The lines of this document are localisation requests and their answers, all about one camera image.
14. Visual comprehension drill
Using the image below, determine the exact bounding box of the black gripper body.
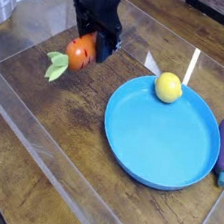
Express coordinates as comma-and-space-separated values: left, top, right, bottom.
73, 0, 123, 38

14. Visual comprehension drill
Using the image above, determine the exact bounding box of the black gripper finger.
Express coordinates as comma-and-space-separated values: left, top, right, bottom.
76, 12, 96, 36
96, 32, 120, 63

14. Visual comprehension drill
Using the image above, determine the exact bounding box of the orange toy carrot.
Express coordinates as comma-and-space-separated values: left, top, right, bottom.
44, 32, 97, 82

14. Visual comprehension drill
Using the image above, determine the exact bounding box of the blue round tray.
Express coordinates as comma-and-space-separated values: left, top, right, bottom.
104, 75, 221, 191

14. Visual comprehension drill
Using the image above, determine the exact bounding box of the yellow toy lemon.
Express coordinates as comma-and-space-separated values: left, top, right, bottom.
154, 72, 183, 104

